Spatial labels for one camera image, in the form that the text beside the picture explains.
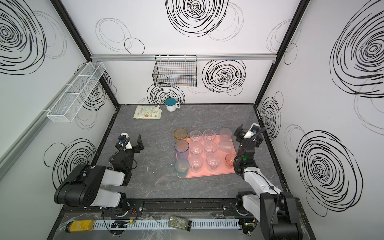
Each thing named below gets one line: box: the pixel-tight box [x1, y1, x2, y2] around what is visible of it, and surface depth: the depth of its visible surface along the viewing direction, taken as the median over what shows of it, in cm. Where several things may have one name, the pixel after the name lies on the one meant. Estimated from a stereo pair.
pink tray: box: [185, 135, 237, 178], surface depth 88 cm
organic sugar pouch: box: [133, 105, 162, 120], surface depth 117 cm
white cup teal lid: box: [165, 97, 181, 112], surface depth 118 cm
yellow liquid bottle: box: [65, 220, 96, 233], surface depth 68 cm
